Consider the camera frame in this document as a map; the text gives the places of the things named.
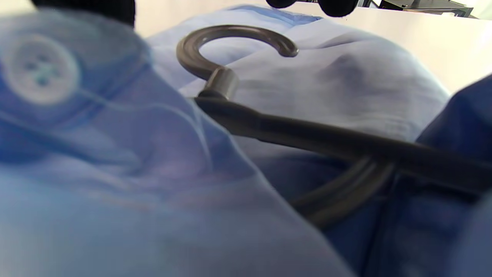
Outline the person's right hand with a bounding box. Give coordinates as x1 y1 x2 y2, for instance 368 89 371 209
31 0 360 27

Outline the gray plastic hanger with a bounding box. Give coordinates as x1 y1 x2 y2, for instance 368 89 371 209
176 25 492 229

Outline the light blue long-sleeve shirt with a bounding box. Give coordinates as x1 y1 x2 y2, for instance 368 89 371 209
0 5 492 277

